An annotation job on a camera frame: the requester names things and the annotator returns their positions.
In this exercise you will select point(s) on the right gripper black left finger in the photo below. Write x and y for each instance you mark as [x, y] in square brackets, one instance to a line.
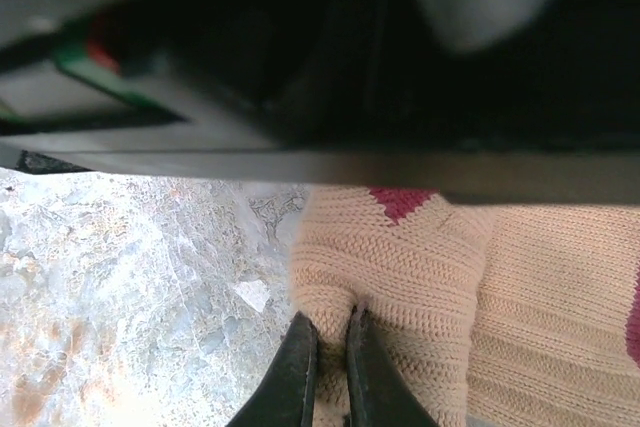
[290, 377]

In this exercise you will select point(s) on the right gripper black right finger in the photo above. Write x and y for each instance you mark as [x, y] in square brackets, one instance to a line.
[367, 377]

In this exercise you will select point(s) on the beige sock with red toe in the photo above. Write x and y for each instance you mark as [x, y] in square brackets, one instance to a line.
[400, 267]

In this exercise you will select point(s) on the marble pattern table cover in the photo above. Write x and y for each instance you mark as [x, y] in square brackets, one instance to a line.
[125, 297]

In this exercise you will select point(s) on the aluminium front rail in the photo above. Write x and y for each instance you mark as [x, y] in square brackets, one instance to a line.
[350, 172]

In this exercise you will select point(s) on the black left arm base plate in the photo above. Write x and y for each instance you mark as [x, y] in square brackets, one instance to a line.
[350, 122]

